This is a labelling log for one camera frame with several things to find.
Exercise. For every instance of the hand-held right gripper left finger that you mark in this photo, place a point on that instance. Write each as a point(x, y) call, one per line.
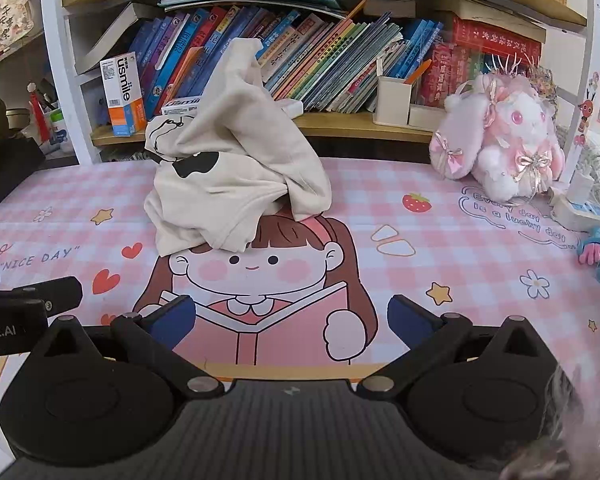
point(177, 317)

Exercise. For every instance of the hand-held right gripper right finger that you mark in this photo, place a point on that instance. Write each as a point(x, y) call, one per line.
point(405, 317)

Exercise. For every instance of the cream printed T-shirt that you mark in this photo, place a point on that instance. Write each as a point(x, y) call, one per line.
point(230, 160)

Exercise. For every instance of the pink checked cartoon desk mat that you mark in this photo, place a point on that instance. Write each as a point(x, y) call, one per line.
point(430, 260)

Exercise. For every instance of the white jar with green lid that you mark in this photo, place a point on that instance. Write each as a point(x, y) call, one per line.
point(57, 130)

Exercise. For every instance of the red bottle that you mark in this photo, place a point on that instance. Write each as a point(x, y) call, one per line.
point(37, 115)

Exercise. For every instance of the wooden bookshelf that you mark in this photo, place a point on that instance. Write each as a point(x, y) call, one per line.
point(355, 127)

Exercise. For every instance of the pink plush bunny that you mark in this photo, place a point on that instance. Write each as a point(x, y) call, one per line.
point(500, 145)

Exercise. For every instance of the low white box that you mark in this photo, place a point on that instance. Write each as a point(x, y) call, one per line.
point(427, 117)

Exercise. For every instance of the white power strip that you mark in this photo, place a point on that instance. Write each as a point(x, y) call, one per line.
point(580, 215)

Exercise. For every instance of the tall white orange box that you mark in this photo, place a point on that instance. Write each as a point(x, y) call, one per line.
point(122, 95)

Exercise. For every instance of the flat white orange box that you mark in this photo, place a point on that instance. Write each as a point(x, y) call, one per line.
point(180, 106)

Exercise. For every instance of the white pen holder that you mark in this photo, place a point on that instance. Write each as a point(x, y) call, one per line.
point(392, 102)

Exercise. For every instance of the white charger plug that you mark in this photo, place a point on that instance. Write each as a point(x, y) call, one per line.
point(580, 187)

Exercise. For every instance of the small white box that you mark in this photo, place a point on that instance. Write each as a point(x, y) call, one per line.
point(292, 109)

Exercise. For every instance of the grey leaning book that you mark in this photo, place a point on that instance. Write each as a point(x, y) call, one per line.
point(112, 35)

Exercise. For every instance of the row of colourful books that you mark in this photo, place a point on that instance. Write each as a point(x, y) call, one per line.
point(320, 55)

